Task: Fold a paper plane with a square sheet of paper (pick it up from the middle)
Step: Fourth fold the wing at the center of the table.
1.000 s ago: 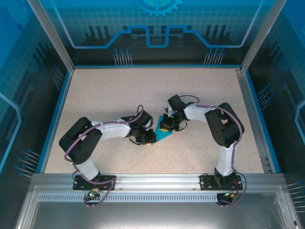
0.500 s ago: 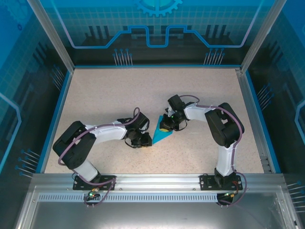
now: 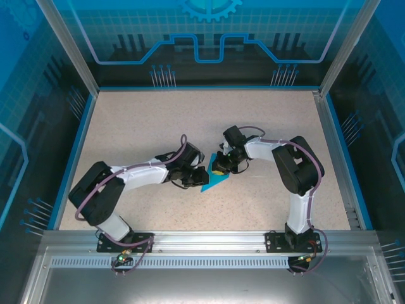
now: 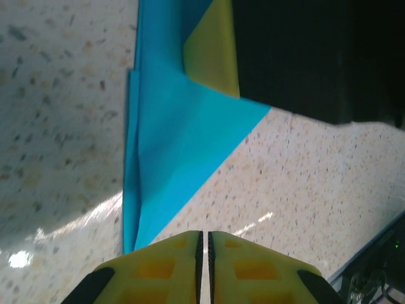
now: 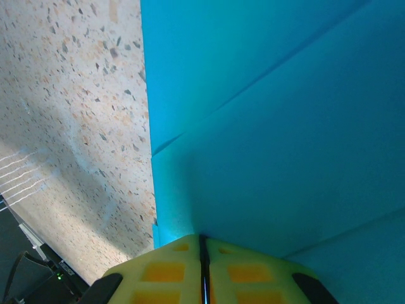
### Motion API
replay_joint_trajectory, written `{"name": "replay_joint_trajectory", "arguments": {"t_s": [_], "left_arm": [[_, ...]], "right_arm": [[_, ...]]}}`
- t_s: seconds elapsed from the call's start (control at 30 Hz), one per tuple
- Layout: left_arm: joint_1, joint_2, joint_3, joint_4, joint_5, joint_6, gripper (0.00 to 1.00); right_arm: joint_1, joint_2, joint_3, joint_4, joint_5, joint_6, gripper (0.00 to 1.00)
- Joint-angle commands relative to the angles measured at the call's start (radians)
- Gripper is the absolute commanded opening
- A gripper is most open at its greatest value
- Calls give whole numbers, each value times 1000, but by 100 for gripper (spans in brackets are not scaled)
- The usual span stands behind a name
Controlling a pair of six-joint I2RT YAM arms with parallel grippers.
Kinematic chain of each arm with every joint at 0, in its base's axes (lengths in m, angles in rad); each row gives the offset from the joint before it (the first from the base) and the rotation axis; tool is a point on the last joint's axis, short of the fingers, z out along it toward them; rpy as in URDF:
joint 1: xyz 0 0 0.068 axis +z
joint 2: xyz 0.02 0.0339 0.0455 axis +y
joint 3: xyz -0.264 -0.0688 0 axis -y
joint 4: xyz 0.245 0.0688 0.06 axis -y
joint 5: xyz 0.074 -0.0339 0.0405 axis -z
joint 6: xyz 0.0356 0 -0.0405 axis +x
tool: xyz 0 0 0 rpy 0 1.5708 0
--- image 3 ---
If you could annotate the blue cloth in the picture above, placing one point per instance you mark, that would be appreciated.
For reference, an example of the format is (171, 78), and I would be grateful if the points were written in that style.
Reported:
(215, 183)

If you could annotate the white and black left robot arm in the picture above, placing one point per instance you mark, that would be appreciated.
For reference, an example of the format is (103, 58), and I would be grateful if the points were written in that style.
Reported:
(95, 196)

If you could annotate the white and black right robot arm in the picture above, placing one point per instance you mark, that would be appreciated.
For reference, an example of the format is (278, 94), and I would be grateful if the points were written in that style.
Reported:
(300, 171)

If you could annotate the grey metal sheet panel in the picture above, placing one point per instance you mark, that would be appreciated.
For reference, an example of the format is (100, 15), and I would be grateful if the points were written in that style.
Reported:
(202, 285)

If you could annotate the blue edge strip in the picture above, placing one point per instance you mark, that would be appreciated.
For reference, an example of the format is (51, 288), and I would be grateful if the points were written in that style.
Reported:
(75, 158)
(338, 126)

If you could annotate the aluminium mounting rail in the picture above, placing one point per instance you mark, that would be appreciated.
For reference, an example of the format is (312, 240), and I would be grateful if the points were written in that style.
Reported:
(209, 242)

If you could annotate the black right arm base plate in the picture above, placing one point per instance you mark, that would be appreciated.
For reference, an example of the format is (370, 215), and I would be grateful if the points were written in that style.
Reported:
(272, 242)

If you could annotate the aluminium side rail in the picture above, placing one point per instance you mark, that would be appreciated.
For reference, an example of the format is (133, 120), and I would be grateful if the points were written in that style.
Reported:
(328, 126)

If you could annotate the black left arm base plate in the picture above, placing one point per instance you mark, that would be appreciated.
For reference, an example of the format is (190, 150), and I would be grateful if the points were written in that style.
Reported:
(104, 244)

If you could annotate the aluminium frame post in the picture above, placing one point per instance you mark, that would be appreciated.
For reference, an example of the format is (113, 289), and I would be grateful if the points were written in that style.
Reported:
(70, 47)
(348, 47)

